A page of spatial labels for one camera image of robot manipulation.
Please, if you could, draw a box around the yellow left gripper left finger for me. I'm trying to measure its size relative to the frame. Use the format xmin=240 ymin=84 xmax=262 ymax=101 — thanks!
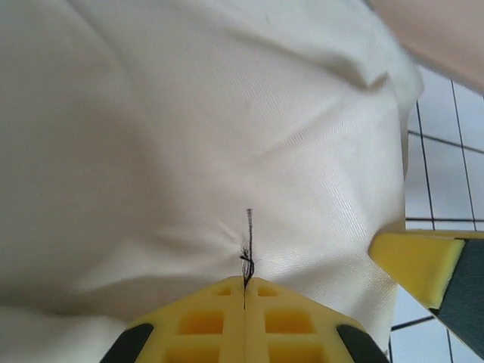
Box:
xmin=100 ymin=275 xmax=247 ymax=363

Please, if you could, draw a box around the cream canvas backpack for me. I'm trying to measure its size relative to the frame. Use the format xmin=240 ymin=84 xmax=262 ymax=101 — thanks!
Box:
xmin=0 ymin=0 xmax=425 ymax=363

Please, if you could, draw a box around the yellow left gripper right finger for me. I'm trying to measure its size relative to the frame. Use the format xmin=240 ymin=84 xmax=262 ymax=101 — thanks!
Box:
xmin=244 ymin=276 xmax=390 ymax=363

